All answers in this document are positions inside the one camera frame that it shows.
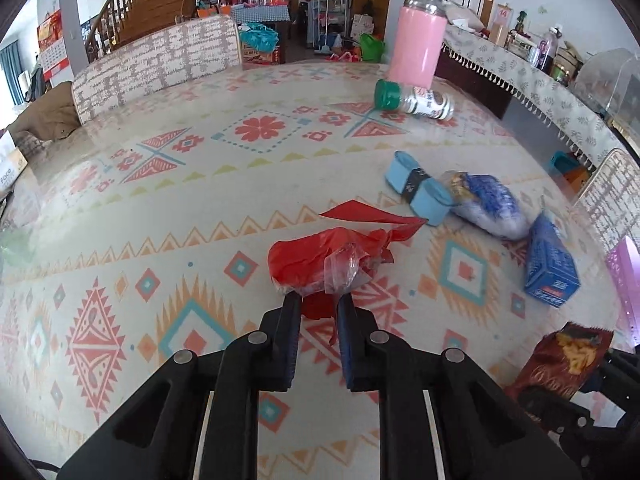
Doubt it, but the green bag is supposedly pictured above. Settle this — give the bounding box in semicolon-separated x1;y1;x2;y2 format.
359;32;386;63

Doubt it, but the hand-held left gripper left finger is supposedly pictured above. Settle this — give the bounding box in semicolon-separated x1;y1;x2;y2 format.
57;291;304;480

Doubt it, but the green capped bottle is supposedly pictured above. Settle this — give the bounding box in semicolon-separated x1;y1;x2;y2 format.
375;79;455;121

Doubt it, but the teal plastic bag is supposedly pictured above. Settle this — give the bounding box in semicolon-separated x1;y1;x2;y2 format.
239;22;280;51

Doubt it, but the wooden staircase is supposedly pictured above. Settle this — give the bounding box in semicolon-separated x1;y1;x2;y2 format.
82;0;201;61

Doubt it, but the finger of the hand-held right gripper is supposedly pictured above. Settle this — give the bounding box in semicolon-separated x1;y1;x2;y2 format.
520;387;640;441
585;347;640;402

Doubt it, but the mesh food cover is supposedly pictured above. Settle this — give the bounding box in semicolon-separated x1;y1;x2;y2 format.
570;47;640;116

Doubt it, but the white wire rack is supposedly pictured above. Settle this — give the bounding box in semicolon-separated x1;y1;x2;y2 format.
307;0;351;53

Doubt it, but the purple drink bottle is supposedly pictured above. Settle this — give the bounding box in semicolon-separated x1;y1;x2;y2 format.
540;27;560;68

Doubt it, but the patterned chair back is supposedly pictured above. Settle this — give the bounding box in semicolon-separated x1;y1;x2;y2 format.
71;14;242;126

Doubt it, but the small blue cardboard box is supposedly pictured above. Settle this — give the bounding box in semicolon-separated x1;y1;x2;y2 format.
524;212;582;307

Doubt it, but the table with checked cloth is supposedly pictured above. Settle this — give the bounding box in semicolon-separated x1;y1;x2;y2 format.
230;2;292;23

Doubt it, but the red wall calendar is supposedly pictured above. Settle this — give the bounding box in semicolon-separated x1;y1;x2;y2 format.
37;8;71;81

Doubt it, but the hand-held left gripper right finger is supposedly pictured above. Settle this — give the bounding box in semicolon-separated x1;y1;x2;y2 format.
336;291;583;480

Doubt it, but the chair with woven cover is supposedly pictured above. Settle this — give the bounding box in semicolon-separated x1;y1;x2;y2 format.
572;149;640;261

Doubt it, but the red plastic wrapper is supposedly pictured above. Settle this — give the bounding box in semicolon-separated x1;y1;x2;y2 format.
267;200;429;321

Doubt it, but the pink thermos flask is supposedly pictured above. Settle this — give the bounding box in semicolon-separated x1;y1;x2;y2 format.
388;0;447;90

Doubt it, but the purple plastic basket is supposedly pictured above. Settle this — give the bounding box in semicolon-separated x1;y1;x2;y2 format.
605;237;640;351

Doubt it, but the dark red snack bag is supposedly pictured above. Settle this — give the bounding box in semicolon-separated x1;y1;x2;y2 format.
505;321;615;406

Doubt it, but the white tissue box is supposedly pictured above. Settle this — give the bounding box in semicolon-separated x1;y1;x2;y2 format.
0;130;28;201

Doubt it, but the blue tissue packet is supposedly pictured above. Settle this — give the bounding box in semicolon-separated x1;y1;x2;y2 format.
440;171;532;240

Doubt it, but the brown coat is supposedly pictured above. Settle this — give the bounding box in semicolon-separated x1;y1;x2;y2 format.
10;81;81;156

